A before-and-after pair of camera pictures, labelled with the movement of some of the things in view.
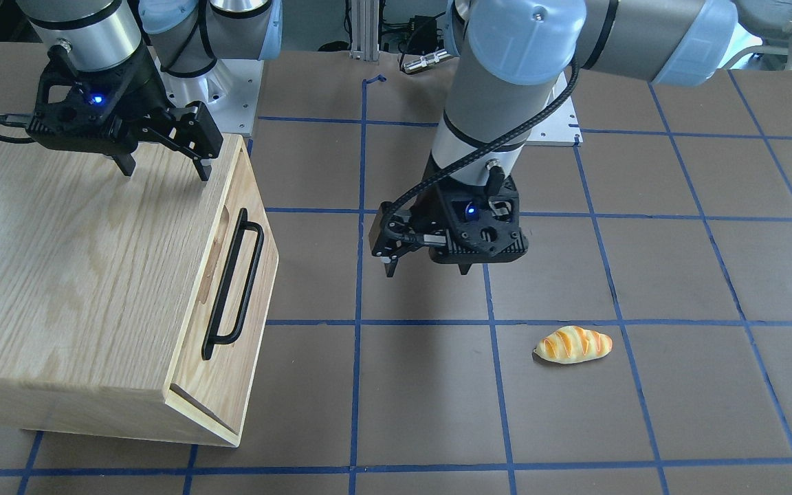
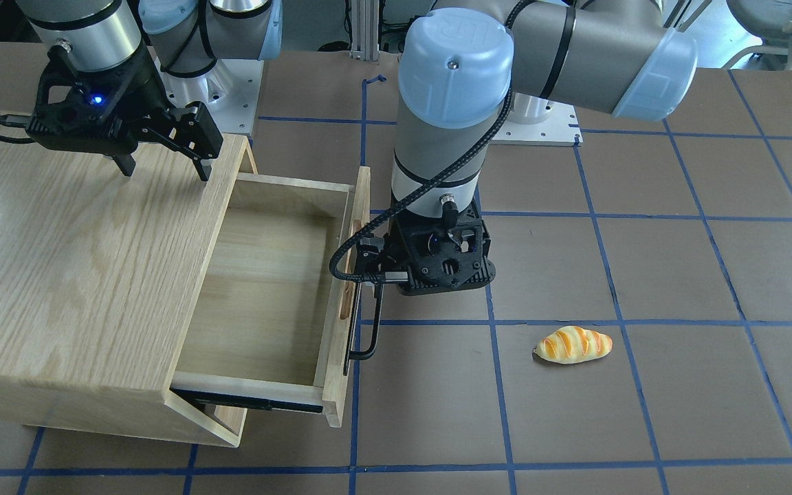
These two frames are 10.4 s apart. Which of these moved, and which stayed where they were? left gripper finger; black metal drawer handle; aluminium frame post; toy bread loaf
Moved: black metal drawer handle; left gripper finger
Stayed: toy bread loaf; aluminium frame post
